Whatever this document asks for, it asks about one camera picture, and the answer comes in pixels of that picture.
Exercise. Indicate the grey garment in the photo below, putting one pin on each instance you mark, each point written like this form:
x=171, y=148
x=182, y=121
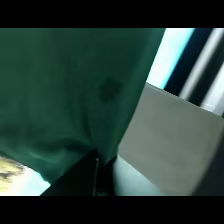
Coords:
x=173, y=140

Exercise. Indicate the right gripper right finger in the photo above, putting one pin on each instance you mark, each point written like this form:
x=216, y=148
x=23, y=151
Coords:
x=120, y=180

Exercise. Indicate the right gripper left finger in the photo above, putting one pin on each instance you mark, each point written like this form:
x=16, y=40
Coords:
x=80, y=176

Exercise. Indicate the silver frame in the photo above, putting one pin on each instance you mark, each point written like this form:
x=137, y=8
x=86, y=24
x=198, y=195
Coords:
x=213, y=66

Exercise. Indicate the green T-shirt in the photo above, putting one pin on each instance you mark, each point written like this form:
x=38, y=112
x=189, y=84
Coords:
x=66, y=93

